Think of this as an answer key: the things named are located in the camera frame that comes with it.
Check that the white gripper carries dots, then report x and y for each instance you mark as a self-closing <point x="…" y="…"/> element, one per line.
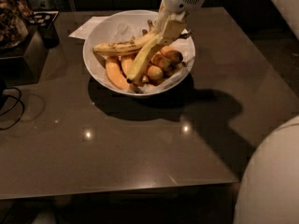
<point x="170" y="30"/>

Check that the greenish yellow banana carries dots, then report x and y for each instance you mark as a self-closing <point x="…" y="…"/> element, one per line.
<point x="142" y="59"/>

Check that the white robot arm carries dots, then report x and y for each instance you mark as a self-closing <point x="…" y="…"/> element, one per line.
<point x="269" y="190"/>

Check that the small orange banana upper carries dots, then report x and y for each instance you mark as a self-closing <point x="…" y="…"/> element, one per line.
<point x="173" y="55"/>

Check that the small orange banana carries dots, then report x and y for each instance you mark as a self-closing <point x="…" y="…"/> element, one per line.
<point x="173" y="55"/>
<point x="154" y="72"/>

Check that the white ceramic bowl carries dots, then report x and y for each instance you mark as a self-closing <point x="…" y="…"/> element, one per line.
<point x="99" y="38"/>

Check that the small orange banana lower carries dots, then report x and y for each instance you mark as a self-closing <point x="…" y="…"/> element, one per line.
<point x="154" y="72"/>

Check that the orange banana middle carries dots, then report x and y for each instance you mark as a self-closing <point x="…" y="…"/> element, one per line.
<point x="126" y="62"/>

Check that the spotted yellow banana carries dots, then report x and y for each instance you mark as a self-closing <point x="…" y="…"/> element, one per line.
<point x="127" y="47"/>

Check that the orange banana left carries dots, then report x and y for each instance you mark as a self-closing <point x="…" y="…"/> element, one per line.
<point x="115" y="75"/>

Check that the white paper sheet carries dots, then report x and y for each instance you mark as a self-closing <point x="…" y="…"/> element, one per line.
<point x="85" y="29"/>

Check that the black cup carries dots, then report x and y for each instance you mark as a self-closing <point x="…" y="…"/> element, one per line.
<point x="44" y="21"/>

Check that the dark box stand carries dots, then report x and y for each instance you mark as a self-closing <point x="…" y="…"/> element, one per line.
<point x="24" y="64"/>

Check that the glass jar with snacks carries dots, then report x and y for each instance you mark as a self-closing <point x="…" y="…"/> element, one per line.
<point x="13" y="28"/>

